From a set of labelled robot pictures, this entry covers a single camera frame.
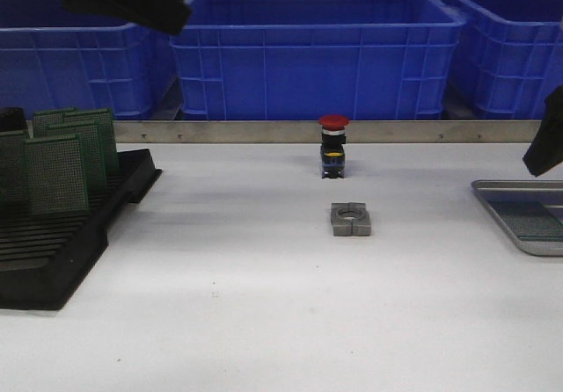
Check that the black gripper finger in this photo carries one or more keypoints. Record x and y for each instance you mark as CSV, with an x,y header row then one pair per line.
x,y
545,151

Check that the green perforated circuit board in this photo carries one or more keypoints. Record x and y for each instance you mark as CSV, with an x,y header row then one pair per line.
x,y
55,175
93,157
528,221
43,119
100,121
14,189

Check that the silver metal tray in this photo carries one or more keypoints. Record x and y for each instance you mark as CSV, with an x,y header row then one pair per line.
x,y
547,192

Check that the black slotted board rack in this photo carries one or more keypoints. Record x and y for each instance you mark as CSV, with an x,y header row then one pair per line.
x,y
45,258

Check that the grey metal clamp block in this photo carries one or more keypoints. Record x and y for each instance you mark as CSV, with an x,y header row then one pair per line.
x,y
350,219

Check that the red emergency stop button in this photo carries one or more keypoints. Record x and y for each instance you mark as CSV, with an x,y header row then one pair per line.
x,y
333,139

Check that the stainless steel shelf frame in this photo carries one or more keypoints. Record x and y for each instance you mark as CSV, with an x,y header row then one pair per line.
x,y
289,132

